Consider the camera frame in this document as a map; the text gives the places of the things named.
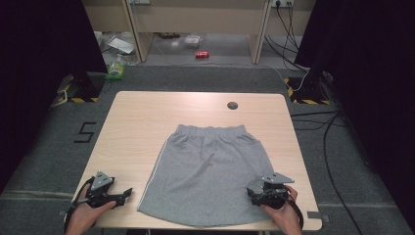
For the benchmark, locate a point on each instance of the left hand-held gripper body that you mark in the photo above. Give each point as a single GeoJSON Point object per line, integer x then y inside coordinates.
{"type": "Point", "coordinates": [99, 192]}

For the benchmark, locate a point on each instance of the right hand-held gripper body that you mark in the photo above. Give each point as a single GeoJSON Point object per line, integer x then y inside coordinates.
{"type": "Point", "coordinates": [273, 192]}

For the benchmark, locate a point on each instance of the grey shorts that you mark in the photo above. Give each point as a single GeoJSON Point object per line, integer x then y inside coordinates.
{"type": "Point", "coordinates": [204, 176]}

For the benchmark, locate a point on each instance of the person's left hand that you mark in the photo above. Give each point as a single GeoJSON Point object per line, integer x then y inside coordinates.
{"type": "Point", "coordinates": [85, 213]}

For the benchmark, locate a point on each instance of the person's right hand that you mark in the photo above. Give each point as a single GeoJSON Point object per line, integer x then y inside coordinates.
{"type": "Point", "coordinates": [284, 217]}

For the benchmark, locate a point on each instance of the grey tape strip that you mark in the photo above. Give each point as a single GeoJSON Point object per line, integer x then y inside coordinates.
{"type": "Point", "coordinates": [62, 213]}

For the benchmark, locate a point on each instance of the grey round table grommet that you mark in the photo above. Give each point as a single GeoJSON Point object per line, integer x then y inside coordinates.
{"type": "Point", "coordinates": [232, 105]}

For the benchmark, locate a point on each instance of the black stand with striped base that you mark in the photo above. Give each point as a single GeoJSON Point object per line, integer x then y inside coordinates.
{"type": "Point", "coordinates": [85, 85]}
{"type": "Point", "coordinates": [308, 88]}

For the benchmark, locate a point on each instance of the green bottle pack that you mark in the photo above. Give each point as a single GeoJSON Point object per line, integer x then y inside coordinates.
{"type": "Point", "coordinates": [115, 70]}

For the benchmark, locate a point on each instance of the black curtain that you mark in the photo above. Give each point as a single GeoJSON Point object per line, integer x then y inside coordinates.
{"type": "Point", "coordinates": [39, 65]}
{"type": "Point", "coordinates": [375, 81]}

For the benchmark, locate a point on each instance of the white paper sheet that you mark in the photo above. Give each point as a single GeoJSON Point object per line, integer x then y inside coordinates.
{"type": "Point", "coordinates": [121, 45]}

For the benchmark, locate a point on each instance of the red drink can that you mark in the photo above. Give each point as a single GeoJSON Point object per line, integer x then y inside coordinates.
{"type": "Point", "coordinates": [202, 54]}

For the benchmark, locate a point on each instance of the clear plastic container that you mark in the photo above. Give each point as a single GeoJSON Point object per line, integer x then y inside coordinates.
{"type": "Point", "coordinates": [192, 40]}

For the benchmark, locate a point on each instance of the white wall socket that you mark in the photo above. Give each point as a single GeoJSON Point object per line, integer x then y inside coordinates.
{"type": "Point", "coordinates": [282, 2]}

